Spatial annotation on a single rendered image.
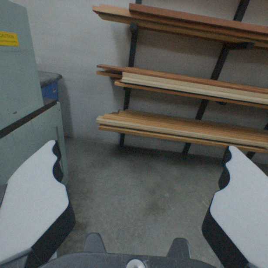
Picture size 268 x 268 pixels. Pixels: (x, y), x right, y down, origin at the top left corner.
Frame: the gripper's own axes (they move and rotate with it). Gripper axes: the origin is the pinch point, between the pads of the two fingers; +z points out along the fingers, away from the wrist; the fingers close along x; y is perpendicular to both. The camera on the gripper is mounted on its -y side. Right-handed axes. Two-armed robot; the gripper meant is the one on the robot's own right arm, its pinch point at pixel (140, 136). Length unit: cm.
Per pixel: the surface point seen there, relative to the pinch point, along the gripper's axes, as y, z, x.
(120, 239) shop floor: 123, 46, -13
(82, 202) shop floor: 118, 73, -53
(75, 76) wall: 20, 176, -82
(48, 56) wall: -2, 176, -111
